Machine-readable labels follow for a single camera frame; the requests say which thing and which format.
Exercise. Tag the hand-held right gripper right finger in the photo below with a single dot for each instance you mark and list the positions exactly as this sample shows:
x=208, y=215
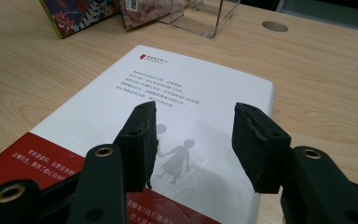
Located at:
x=310, y=186

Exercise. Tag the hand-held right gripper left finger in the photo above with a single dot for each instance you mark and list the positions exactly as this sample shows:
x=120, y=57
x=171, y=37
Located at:
x=105, y=180

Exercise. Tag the thick white and red book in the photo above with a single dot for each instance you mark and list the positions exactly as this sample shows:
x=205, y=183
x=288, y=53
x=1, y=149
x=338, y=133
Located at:
x=183, y=81

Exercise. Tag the light blue hardcover picture book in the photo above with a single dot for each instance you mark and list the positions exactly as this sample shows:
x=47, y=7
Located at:
x=74, y=15

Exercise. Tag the clear acrylic book rack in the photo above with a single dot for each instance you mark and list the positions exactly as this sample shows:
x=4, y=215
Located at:
x=205, y=21

